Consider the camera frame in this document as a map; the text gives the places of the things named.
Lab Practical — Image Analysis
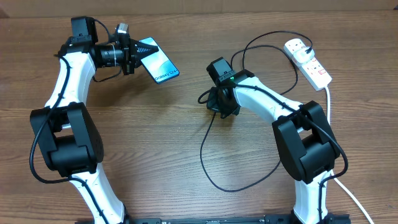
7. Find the Samsung Galaxy smartphone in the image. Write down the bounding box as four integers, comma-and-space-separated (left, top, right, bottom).
139, 37, 180, 84

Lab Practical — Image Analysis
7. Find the black USB charging cable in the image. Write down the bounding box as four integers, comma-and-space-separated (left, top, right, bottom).
199, 30, 313, 193

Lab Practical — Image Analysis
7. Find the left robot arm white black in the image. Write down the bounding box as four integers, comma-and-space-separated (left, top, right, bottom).
29, 16, 159, 223

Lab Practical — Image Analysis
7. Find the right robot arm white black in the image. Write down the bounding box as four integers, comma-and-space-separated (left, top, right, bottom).
204, 57, 351, 223

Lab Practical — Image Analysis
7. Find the white charger plug adapter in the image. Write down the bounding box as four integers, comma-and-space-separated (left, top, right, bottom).
293, 48, 315, 64

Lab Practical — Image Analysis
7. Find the white power strip cord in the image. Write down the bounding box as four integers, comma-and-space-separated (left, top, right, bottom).
323, 86, 376, 224

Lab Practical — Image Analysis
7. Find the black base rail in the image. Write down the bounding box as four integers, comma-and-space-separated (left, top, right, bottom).
74, 211, 352, 224

